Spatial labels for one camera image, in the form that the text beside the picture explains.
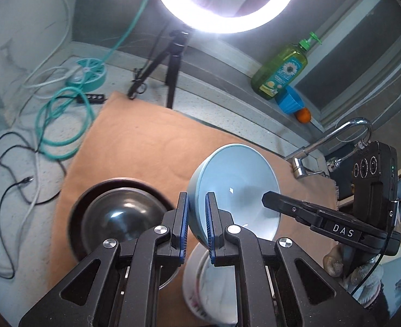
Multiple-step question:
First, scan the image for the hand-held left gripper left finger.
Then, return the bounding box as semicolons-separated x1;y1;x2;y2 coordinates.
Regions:
18;191;191;327

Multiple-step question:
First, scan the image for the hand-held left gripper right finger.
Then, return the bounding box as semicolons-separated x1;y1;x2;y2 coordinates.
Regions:
205;192;379;327

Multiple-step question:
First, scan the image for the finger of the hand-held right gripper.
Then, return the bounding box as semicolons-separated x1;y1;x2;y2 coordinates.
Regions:
262;191;320;228

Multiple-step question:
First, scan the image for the light blue bowl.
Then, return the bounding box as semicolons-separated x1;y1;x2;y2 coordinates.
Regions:
186;144;282;246

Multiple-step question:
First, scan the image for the white patterned bowl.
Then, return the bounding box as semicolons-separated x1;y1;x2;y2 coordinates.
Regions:
183;242;238;326

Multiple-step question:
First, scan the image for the dark glossy bowl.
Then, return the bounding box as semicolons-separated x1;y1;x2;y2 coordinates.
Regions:
68;176;179;287

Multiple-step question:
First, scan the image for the person's right hand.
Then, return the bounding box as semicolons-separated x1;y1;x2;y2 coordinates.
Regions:
323;244;385;310

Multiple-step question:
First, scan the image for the chrome faucet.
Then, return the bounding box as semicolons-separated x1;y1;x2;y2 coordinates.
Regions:
285;117;374;179

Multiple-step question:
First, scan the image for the orange-brown cloth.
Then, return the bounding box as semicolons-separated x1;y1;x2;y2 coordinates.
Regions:
47;90;339;314

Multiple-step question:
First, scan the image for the blue cup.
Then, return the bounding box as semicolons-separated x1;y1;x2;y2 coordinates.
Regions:
274;85;306;114

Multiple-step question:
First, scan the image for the green dish soap bottle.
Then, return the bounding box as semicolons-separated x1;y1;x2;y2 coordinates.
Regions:
251;31;323;101

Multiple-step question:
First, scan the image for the black tripod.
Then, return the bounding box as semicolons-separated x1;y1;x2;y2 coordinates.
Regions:
127;29;191;110

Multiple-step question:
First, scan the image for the black power strip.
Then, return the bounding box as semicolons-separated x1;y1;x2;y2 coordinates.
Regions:
78;93;106;105

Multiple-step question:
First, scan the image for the chrome flexible hose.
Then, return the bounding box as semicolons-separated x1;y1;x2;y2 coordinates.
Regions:
326;143;365;172

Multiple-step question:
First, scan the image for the black cable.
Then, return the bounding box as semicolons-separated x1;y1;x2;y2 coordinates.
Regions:
0;131;68;208

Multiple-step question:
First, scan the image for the teal cable reel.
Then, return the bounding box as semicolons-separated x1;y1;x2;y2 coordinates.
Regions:
66;58;107;92

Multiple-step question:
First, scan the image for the ring light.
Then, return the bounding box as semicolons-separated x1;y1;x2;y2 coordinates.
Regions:
152;0;298;35

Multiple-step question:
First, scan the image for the teal cable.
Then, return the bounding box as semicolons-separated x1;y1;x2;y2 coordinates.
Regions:
37;0;155;161

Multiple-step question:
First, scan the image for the white cable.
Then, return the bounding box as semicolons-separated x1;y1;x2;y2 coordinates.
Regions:
23;0;85;91

